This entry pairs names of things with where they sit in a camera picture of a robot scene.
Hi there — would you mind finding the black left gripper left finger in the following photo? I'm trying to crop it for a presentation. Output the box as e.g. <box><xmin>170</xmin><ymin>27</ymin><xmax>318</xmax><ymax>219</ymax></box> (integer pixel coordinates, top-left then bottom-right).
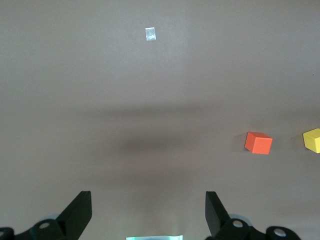
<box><xmin>0</xmin><ymin>190</ymin><xmax>93</xmax><ymax>240</ymax></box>

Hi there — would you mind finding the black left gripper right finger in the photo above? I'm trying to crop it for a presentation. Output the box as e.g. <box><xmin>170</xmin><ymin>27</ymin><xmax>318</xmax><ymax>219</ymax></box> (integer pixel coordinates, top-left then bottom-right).
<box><xmin>205</xmin><ymin>191</ymin><xmax>301</xmax><ymax>240</ymax></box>

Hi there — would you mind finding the orange wooden cube block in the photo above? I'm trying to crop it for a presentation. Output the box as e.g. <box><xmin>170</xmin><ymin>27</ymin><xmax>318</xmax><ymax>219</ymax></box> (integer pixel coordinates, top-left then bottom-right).
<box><xmin>244</xmin><ymin>131</ymin><xmax>273</xmax><ymax>155</ymax></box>

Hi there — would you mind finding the yellow wooden cube block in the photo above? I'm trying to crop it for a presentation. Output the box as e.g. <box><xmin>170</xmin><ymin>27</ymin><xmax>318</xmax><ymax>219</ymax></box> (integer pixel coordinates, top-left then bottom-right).
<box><xmin>302</xmin><ymin>128</ymin><xmax>320</xmax><ymax>154</ymax></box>

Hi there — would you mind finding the clear tape patch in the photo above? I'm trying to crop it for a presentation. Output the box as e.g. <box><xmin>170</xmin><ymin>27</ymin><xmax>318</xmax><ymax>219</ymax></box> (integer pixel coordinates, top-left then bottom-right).
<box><xmin>144</xmin><ymin>26</ymin><xmax>158</xmax><ymax>42</ymax></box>

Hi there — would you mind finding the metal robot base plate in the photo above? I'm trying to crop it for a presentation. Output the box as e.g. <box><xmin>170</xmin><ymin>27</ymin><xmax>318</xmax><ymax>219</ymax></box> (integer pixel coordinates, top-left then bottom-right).
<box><xmin>125</xmin><ymin>234</ymin><xmax>185</xmax><ymax>240</ymax></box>

